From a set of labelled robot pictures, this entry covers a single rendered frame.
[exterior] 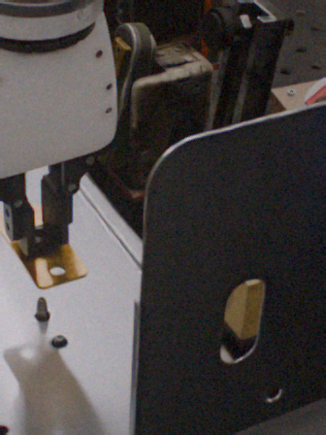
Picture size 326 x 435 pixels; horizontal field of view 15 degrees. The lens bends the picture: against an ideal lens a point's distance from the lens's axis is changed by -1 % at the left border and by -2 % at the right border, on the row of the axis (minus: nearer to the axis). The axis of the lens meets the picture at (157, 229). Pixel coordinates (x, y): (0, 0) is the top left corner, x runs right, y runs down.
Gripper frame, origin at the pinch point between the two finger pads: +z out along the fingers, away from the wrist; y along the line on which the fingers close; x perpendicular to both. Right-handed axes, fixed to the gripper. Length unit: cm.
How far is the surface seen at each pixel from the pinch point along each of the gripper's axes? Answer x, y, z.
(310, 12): -74, -77, 40
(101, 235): -6.3, -7.9, 9.3
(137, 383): 26.7, 6.8, -12.2
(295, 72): -60, -65, 40
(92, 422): 10.9, 1.3, 9.3
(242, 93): 1.4, -14.5, -6.5
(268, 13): 0.8, -16.5, -12.1
